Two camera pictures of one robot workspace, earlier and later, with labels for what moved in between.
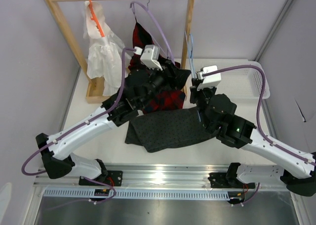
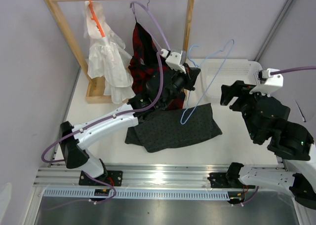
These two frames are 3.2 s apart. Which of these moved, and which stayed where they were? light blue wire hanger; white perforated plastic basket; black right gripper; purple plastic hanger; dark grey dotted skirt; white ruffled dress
Moved: black right gripper; light blue wire hanger
Stayed: white perforated plastic basket; dark grey dotted skirt; white ruffled dress; purple plastic hanger
